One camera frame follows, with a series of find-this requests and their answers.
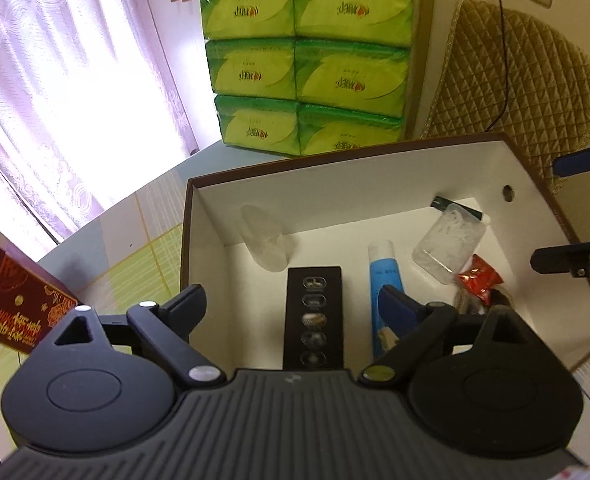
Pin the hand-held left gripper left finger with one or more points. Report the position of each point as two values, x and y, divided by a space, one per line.
187 307

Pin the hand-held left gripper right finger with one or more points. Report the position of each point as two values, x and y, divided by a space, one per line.
395 310

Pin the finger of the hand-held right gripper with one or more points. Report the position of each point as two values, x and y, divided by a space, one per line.
560 259
580 161

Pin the blue tube with white cap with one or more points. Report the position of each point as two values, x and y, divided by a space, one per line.
385 265

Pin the red packet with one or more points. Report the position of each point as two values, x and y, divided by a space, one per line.
480 277

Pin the clear floss pick container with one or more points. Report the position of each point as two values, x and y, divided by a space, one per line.
447 245

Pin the white cardboard box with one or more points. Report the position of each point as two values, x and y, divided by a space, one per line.
355 200

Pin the black windowed box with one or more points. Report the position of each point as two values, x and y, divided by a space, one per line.
315 320

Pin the quilted golden chair cover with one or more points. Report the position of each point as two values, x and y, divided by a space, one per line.
540 90

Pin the red gold-printed box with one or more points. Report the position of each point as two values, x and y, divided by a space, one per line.
20 305

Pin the pink patterned curtain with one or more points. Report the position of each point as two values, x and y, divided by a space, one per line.
50 85

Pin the stack of green tissue packs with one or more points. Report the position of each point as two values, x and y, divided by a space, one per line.
305 60

